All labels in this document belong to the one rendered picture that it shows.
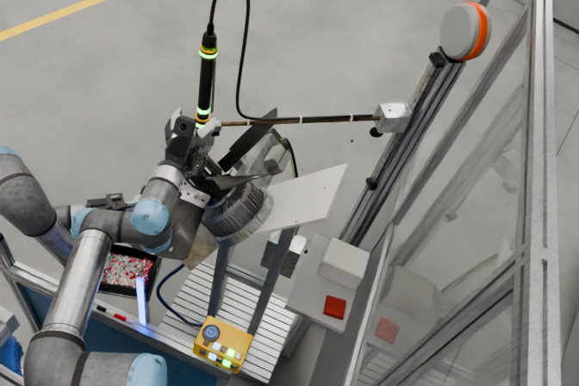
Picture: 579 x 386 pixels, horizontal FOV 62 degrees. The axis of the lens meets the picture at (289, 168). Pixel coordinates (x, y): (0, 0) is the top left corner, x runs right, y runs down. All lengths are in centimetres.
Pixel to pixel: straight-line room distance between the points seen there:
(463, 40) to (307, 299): 109
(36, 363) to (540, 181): 88
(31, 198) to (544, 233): 113
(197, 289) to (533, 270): 221
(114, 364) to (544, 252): 70
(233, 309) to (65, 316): 177
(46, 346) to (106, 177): 238
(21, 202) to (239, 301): 163
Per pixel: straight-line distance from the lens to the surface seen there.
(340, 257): 193
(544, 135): 98
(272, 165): 192
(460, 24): 147
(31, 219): 138
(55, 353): 96
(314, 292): 195
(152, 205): 108
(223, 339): 160
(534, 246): 77
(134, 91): 383
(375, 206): 198
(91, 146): 346
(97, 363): 94
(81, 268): 109
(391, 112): 160
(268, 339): 269
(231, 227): 175
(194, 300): 273
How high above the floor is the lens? 256
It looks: 48 degrees down
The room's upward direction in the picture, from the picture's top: 17 degrees clockwise
